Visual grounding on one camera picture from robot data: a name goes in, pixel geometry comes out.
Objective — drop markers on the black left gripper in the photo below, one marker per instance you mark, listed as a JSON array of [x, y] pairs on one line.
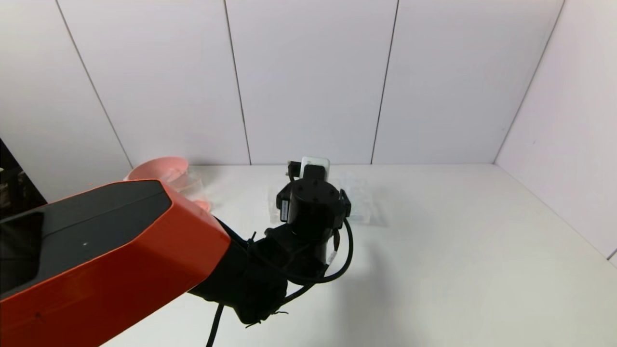
[[285, 210]]

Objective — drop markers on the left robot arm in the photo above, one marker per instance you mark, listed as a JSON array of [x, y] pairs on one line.
[[96, 250]]

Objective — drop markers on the clear acrylic test tube rack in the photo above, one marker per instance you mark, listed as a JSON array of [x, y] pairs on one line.
[[361, 202]]

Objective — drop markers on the clear glass beaker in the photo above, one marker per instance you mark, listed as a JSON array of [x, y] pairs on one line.
[[202, 205]]

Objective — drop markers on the pink plastic bowl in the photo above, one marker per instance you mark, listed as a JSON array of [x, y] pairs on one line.
[[159, 168]]

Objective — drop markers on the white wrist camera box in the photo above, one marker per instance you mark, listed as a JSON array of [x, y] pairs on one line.
[[315, 164]]

